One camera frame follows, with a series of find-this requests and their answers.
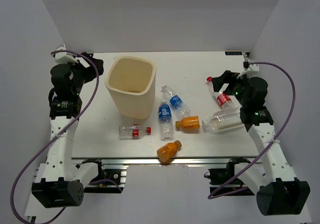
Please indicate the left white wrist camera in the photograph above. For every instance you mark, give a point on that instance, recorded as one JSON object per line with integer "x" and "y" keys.
{"x": 63, "y": 55}

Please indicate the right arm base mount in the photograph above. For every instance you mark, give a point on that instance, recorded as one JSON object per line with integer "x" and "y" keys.
{"x": 218, "y": 176}

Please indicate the red cap red label bottle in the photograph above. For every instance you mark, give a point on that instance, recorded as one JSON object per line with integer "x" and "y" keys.
{"x": 223, "y": 100}

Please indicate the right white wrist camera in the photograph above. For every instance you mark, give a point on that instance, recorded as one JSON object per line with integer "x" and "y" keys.
{"x": 250, "y": 69}

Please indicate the aluminium frame rail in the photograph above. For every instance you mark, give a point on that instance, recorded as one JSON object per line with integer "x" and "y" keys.
{"x": 191, "y": 162}

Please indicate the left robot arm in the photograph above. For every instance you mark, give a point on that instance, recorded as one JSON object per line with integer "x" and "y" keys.
{"x": 63, "y": 184}

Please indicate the small red label bottle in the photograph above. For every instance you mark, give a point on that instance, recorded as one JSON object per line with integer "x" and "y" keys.
{"x": 134, "y": 131}

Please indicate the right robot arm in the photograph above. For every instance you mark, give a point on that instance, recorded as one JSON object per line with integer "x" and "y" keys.
{"x": 269, "y": 176}

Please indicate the large clear ribbed bottle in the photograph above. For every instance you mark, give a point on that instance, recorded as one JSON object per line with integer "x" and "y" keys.
{"x": 222, "y": 121}

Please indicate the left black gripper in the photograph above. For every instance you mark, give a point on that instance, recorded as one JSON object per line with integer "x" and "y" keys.
{"x": 91, "y": 71}

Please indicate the orange bottle table edge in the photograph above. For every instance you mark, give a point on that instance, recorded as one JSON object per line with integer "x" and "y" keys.
{"x": 169, "y": 150}

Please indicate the blue label bottle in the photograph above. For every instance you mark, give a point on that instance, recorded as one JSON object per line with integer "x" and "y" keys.
{"x": 165, "y": 121}
{"x": 181, "y": 109}

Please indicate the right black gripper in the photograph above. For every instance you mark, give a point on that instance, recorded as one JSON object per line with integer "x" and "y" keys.
{"x": 227, "y": 77}

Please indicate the cream plastic bin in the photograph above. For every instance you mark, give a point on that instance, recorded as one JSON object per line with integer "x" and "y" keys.
{"x": 131, "y": 83}

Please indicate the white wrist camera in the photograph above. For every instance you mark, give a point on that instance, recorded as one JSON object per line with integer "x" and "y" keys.
{"x": 63, "y": 55}
{"x": 250, "y": 69}

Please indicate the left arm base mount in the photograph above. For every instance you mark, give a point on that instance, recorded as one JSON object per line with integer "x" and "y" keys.
{"x": 105, "y": 175}

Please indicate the orange bottle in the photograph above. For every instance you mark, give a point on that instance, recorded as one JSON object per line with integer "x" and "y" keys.
{"x": 188, "y": 123}

